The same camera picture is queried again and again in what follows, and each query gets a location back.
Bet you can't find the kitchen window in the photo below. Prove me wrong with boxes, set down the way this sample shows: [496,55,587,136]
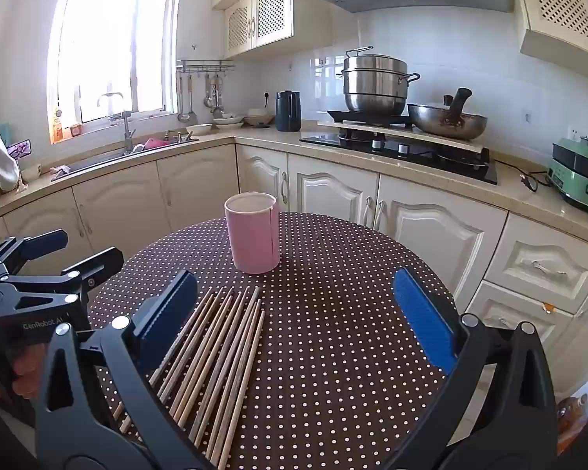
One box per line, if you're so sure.
[46,0,182,145]

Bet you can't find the black glass gas stove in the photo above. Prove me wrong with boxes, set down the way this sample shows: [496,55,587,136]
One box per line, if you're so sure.
[300,130,499,185]

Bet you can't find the steel kitchen sink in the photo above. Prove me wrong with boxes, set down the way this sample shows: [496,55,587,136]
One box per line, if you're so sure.
[51,134,199,182]

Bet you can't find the beige bowl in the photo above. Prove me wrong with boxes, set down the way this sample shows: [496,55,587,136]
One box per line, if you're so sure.
[245,108,275,127]

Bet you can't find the steel sink faucet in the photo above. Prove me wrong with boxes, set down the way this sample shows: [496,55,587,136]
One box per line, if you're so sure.
[97,92,137,155]

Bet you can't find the amber oil bottle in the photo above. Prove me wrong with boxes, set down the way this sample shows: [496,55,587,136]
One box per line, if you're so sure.
[556,392,588,456]

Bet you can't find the person's left hand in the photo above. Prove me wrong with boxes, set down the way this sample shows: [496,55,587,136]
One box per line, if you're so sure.
[0,343,47,402]

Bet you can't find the cream lattice corner wall cabinet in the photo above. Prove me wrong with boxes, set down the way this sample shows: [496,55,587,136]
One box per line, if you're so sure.
[507,0,588,76]

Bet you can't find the beige kitchen countertop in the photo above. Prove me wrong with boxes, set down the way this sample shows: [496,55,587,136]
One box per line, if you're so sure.
[0,125,588,236]

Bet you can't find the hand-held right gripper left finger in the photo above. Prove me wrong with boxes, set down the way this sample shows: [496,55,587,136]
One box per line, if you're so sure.
[35,269,211,470]

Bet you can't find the pink utensil holder cup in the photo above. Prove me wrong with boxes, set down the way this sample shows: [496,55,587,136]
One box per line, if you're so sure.
[224,192,281,275]

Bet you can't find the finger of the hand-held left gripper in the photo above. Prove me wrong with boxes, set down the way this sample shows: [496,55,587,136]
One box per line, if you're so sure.
[0,247,125,315]
[0,229,70,276]

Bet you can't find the green countertop appliance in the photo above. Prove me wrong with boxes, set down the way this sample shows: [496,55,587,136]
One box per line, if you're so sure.
[546,137,588,216]

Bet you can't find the steel wok with black handle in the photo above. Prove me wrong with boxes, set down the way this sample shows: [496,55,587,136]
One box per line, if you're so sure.
[408,87,489,141]

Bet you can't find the steel steamer pot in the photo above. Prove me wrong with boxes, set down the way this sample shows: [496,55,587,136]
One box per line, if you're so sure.
[337,46,421,116]

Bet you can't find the brown polka dot tablecloth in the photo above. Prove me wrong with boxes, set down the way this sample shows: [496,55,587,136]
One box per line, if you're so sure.
[85,212,459,470]

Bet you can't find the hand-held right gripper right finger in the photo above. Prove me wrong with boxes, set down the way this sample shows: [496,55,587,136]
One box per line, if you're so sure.
[372,268,559,470]

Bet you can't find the cream kitchen base cabinets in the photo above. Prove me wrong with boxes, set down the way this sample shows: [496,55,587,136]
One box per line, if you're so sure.
[0,142,588,402]

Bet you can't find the hanging steel ladle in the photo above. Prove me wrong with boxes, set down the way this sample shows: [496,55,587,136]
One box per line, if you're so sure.
[177,76,192,123]

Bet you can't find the dark blue kettle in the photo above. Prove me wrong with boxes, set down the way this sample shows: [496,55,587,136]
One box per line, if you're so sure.
[275,90,302,132]

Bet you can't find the bunch of wooden chopsticks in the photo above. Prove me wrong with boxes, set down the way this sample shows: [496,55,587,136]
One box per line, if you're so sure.
[112,286,266,468]

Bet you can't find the black power cable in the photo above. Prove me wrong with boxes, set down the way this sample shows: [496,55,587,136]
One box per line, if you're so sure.
[490,157,552,193]

